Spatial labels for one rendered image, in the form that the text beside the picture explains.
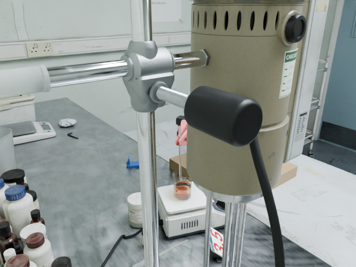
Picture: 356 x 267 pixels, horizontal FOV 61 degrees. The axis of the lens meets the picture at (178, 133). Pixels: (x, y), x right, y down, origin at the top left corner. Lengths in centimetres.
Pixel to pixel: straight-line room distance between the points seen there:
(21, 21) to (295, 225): 178
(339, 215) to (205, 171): 76
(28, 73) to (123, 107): 220
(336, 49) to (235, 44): 345
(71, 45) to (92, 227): 142
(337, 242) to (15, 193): 83
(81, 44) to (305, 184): 159
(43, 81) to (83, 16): 199
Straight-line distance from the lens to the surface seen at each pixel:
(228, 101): 16
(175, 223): 80
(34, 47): 203
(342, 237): 95
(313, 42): 33
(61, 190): 109
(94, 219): 93
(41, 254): 75
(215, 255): 78
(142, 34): 22
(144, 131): 24
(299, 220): 96
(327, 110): 382
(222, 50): 26
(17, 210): 88
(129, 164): 116
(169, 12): 251
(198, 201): 82
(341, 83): 370
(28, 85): 20
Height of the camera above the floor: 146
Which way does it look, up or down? 23 degrees down
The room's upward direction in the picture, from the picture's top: straight up
